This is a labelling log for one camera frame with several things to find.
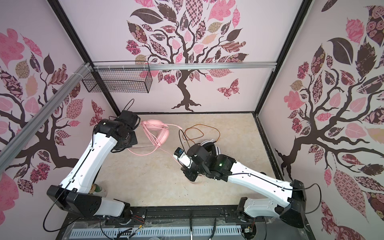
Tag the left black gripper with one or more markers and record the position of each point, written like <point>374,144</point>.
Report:
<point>134,141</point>

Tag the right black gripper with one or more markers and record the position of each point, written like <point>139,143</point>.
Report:
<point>187,172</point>

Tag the white black headphones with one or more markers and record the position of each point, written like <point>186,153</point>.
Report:
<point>210,146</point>

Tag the pink headphones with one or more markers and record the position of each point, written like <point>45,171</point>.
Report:
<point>157,132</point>

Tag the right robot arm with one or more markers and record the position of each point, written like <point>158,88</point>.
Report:
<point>285,200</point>

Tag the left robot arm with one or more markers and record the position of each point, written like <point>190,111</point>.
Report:
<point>73,193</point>

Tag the green drink can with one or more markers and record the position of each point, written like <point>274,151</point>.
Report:
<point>98,191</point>

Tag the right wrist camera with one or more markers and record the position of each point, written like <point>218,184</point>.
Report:
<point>182,158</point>

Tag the black wire basket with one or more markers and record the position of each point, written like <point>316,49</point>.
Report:
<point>119,77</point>

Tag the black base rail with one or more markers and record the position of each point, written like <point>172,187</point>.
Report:
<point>260,228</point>

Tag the aluminium rail back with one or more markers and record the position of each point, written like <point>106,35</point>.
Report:
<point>199,66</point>

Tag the aluminium rail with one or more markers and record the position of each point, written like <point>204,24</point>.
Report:
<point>199,66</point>
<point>12,149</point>

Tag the white cable duct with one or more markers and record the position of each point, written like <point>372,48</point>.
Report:
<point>162,233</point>

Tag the aluminium rail left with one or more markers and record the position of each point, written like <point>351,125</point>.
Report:
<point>12,149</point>

